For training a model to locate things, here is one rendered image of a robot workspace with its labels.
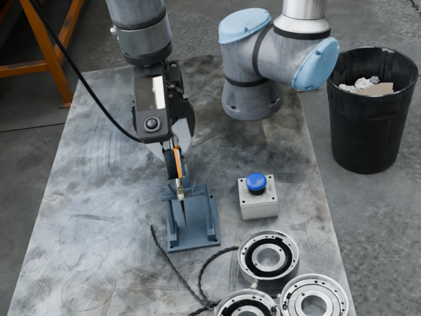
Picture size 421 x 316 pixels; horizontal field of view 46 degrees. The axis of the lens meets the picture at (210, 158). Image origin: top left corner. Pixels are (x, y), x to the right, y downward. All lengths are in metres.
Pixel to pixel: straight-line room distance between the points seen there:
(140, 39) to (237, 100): 0.53
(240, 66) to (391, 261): 1.04
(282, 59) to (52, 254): 0.60
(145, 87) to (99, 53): 2.59
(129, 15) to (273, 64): 0.45
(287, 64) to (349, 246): 1.04
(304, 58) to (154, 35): 0.41
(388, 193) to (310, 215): 1.16
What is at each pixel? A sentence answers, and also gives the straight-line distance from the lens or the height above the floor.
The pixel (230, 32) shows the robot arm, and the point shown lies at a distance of 1.09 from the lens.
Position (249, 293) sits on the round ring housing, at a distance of 0.85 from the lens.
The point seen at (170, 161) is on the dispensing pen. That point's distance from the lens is 0.82.
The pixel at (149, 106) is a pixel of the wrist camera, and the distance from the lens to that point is 0.71.
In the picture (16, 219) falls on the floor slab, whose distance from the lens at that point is 2.37.
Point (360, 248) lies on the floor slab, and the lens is 1.94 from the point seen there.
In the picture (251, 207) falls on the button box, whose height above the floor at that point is 0.83.
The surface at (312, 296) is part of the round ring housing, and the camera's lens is 0.85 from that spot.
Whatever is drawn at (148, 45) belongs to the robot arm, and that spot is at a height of 1.22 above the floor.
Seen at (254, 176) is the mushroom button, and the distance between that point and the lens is 0.95.
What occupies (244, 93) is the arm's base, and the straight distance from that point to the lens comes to 1.17.
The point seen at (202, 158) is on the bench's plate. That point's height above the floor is 0.80.
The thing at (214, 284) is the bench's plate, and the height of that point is 0.80.
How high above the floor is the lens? 1.55
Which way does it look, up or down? 42 degrees down
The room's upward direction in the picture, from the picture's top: 11 degrees counter-clockwise
